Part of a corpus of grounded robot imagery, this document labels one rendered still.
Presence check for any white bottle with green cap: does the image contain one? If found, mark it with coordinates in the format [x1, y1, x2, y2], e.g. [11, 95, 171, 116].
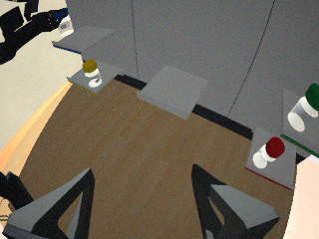
[287, 84, 319, 132]

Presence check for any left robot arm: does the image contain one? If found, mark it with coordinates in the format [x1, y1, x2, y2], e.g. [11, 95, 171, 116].
[0, 0, 39, 210]

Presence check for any bottle with dark blue cap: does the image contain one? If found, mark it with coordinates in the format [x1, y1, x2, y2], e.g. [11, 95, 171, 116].
[55, 8, 74, 38]

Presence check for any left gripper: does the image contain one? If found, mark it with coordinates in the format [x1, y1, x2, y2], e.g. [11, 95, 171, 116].
[24, 2, 67, 39]

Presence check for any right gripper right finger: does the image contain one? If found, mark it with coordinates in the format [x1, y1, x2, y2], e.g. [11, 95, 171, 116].
[191, 164, 280, 239]

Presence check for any clear glass bottle with yellow cap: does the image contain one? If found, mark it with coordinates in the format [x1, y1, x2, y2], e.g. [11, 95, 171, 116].
[83, 60, 102, 88]

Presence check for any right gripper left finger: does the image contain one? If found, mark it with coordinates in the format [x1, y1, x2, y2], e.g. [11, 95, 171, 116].
[7, 168, 95, 239]

